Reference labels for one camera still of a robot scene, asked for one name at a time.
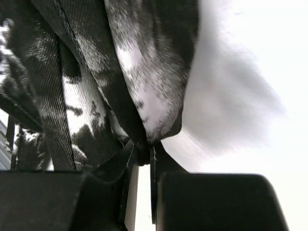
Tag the black white tie-dye trousers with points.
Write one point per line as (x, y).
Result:
(88, 75)

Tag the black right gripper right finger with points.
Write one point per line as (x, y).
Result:
(183, 201)

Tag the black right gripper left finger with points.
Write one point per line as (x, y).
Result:
(102, 200)

